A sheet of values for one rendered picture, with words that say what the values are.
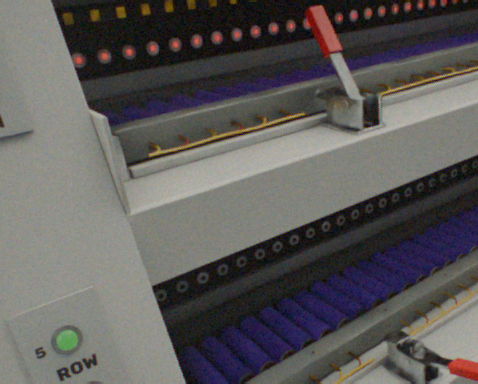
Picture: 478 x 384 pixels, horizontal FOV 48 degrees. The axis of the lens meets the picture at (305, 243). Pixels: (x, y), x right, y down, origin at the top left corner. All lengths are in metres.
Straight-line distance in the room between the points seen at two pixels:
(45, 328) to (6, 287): 0.03
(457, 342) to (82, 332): 0.31
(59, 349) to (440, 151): 0.30
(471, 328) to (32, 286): 0.36
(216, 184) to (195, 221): 0.02
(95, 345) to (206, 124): 0.17
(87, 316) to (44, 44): 0.13
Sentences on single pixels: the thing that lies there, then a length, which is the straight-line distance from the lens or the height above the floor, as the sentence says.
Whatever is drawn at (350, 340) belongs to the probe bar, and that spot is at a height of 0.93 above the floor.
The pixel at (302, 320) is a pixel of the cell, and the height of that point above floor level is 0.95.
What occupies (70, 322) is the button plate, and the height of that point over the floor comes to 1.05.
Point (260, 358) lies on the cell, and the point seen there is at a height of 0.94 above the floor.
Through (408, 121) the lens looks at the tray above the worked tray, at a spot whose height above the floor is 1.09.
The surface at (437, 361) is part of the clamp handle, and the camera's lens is 0.41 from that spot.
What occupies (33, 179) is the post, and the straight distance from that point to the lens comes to 0.28.
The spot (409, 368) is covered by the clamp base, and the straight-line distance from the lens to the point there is 0.43.
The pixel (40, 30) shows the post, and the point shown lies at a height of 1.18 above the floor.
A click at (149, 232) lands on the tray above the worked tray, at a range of 0.29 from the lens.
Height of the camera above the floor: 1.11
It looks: 13 degrees down
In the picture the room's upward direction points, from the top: 15 degrees counter-clockwise
